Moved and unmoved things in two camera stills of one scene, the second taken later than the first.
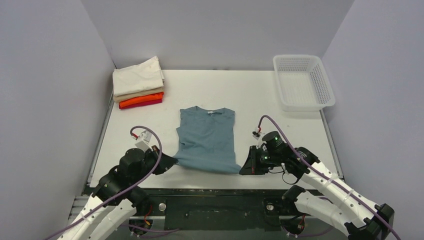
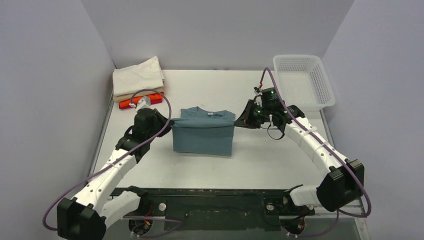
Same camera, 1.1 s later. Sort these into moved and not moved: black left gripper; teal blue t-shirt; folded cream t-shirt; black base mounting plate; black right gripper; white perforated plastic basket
Moved: black right gripper; black left gripper; teal blue t-shirt
Not moved: folded cream t-shirt; white perforated plastic basket; black base mounting plate
